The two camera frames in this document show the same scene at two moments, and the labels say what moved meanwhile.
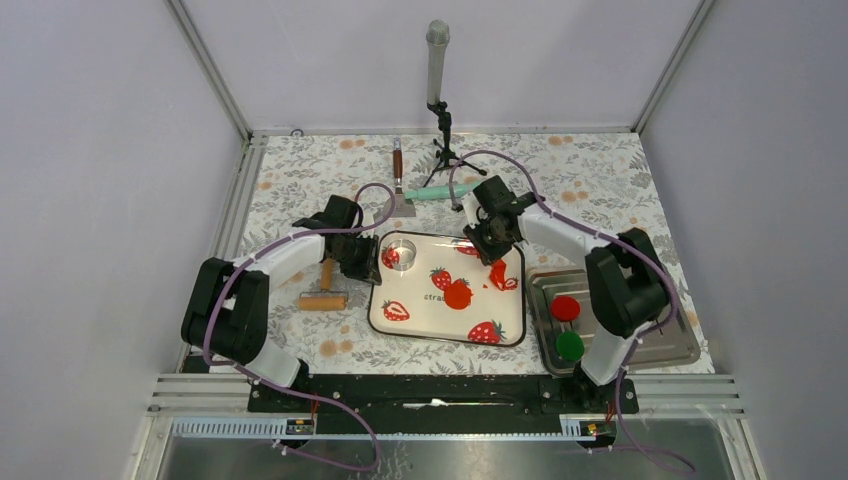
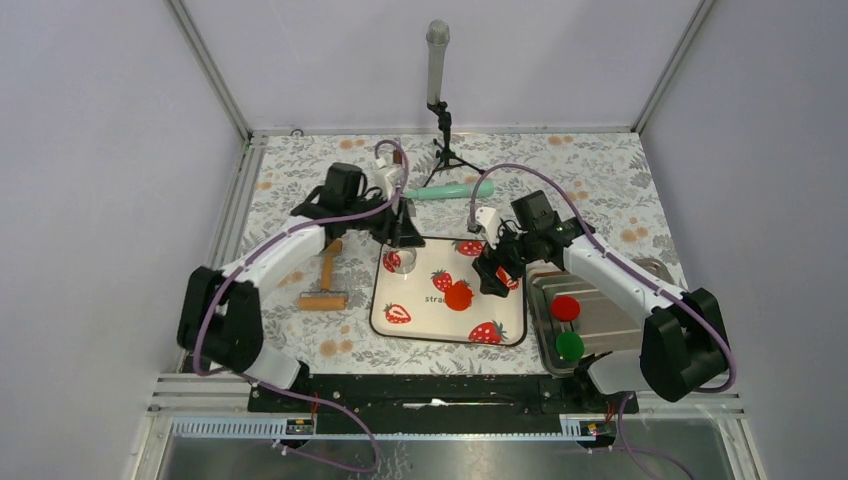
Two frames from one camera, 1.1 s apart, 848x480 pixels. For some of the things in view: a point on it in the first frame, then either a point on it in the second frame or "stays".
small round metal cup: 401,255 stays
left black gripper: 368,269 → 398,229
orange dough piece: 457,296 stays
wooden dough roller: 325,299 stays
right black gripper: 486,253 → 488,261
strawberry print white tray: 437,286 stays
